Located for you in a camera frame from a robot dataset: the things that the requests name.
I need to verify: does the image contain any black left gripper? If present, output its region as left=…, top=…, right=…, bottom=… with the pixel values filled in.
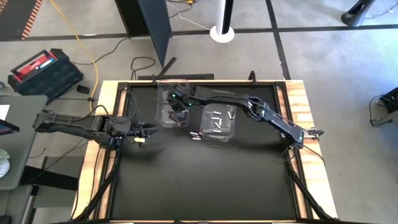
left=123, top=115, right=158, bottom=142

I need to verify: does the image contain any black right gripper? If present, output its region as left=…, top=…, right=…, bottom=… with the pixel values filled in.
left=166, top=83, right=195, bottom=123

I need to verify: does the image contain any clear plastic bin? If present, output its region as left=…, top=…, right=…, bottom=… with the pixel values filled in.
left=199, top=90, right=238, bottom=144
left=154, top=78, right=190, bottom=128

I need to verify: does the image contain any black partition foot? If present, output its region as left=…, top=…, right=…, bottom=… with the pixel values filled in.
left=137, top=57, right=215, bottom=81

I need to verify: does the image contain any black table mat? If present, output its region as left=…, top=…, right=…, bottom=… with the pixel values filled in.
left=110, top=83, right=296, bottom=221

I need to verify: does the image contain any white pole round base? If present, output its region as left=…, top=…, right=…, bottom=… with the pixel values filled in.
left=209, top=0, right=235, bottom=44

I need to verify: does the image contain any black partition panel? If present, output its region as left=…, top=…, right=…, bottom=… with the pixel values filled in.
left=114, top=0, right=173, bottom=68

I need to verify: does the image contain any red black toolbox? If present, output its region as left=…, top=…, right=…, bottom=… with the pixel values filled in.
left=7, top=48, right=84, bottom=101

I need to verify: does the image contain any black side table base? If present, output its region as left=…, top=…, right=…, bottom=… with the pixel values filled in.
left=19, top=155, right=79, bottom=192

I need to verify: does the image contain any grey side table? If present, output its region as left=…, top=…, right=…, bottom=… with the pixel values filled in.
left=0, top=95, right=49, bottom=191

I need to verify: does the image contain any dark tablet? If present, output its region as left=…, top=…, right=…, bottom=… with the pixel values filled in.
left=0, top=119, right=21, bottom=136

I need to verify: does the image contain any patterned white green plate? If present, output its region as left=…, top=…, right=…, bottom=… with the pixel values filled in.
left=0, top=149, right=11, bottom=179

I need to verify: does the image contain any black orange striped mat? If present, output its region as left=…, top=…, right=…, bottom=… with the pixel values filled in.
left=0, top=0, right=44, bottom=41

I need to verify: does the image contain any black curved stand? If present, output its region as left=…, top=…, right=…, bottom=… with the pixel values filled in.
left=340, top=0, right=377, bottom=27

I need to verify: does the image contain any black device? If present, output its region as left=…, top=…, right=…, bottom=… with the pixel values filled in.
left=378, top=86, right=398, bottom=113

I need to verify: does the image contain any looped black floor cable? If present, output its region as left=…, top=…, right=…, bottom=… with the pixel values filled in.
left=129, top=56, right=156, bottom=81

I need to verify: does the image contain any long black floor cable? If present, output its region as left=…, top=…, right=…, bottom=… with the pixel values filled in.
left=70, top=37, right=129, bottom=67

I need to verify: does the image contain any white floor cable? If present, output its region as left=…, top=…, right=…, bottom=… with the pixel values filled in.
left=166, top=1, right=212, bottom=31

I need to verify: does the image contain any yellow floor cable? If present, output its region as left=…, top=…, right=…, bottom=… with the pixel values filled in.
left=49, top=0, right=100, bottom=94

